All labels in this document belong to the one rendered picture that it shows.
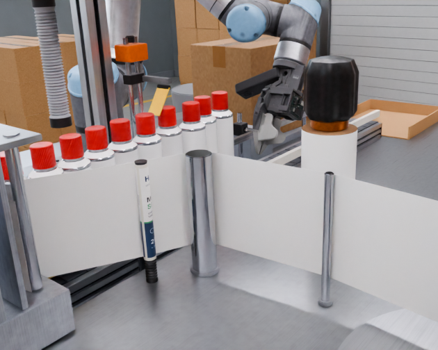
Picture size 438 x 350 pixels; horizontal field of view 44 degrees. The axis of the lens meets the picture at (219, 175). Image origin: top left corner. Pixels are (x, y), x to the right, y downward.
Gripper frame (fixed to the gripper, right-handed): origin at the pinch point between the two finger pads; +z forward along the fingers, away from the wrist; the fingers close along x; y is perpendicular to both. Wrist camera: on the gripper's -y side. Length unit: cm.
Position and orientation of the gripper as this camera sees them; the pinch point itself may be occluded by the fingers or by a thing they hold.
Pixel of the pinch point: (256, 148)
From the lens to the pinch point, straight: 122.4
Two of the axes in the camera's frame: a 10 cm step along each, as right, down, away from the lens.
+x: 5.7, 2.2, 7.9
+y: 7.7, 1.9, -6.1
